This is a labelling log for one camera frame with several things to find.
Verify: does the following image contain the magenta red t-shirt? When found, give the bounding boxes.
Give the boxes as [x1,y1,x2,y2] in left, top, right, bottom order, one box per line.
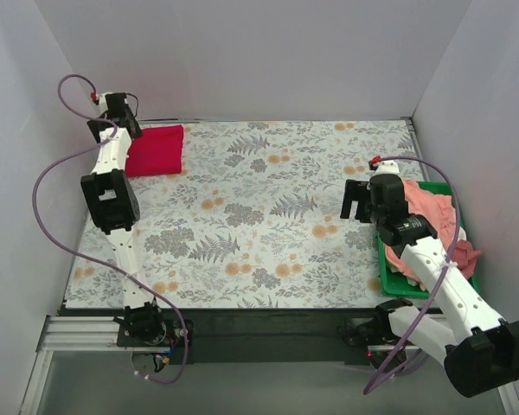
[125,125,184,178]

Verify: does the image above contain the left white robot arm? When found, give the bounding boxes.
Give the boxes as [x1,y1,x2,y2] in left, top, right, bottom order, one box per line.
[80,93,167,346]

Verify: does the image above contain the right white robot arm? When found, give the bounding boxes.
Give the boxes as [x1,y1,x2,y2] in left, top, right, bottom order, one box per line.
[341,173,519,398]

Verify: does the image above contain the salmon pink t-shirt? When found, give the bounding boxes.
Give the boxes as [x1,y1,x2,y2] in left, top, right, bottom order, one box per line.
[384,180,456,291]

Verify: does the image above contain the green plastic bin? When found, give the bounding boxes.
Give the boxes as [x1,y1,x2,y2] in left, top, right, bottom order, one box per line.
[377,182,477,298]

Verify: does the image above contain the dusty rose t-shirt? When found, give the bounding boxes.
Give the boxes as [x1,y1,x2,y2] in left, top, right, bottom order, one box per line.
[452,239,483,279]

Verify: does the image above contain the floral patterned table mat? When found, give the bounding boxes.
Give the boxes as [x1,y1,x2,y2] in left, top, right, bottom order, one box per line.
[64,120,427,310]

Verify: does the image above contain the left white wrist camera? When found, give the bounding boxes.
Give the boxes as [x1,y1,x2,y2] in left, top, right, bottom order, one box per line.
[90,93,108,112]

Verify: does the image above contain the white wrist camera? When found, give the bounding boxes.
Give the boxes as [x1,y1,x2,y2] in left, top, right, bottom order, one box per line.
[90,93,108,112]
[368,157,400,176]

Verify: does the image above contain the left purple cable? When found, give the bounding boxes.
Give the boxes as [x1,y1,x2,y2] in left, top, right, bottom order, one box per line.
[32,73,189,385]

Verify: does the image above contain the purple cable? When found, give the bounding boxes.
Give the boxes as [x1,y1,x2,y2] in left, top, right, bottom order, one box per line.
[362,155,463,395]
[32,73,189,385]

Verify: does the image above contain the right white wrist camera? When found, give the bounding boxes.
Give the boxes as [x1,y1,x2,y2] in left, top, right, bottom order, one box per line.
[368,157,400,176]

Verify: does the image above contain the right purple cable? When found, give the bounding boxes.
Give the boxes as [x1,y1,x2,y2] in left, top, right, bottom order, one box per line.
[362,155,463,395]

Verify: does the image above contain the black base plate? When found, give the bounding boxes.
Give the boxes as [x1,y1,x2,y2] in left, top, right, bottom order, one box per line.
[116,307,399,364]

